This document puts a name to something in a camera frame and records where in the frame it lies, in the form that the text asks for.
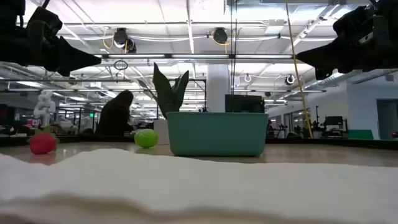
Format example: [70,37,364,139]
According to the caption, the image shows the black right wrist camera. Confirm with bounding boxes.
[333,5,376,35]

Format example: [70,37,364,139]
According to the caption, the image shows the seated person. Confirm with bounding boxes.
[95,90,136,137]

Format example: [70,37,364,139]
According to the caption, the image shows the white cloth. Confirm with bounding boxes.
[0,148,398,224]

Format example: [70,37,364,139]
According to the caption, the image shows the red toy strawberry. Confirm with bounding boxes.
[29,125,60,156]

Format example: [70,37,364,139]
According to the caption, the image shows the teal plastic container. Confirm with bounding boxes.
[167,111,269,157]

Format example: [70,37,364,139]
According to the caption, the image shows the yellow hanging cable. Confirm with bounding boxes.
[285,0,315,139]

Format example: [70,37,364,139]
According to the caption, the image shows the long ceiling light bar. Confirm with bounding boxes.
[94,53,295,60]

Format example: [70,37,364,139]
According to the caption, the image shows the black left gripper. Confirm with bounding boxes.
[0,26,103,77]

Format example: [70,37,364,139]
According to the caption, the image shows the black hanging cables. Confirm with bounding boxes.
[229,0,239,95]

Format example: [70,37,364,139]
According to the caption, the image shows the green toy cabbage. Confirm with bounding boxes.
[134,128,160,149]

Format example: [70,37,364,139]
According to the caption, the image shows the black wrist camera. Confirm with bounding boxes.
[333,5,376,35]
[25,6,63,38]

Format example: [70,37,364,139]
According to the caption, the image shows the green panel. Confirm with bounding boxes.
[347,129,375,141]

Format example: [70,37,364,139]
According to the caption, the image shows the green snake plant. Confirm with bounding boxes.
[136,62,190,121]

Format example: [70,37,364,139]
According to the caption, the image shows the white plant pot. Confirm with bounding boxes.
[153,119,170,146]

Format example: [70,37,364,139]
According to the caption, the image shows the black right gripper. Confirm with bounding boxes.
[296,29,398,80]

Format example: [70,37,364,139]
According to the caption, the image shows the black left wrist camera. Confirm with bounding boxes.
[25,6,63,38]

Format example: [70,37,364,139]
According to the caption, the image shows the black ceiling cable reel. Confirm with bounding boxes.
[113,27,137,54]
[211,27,229,46]

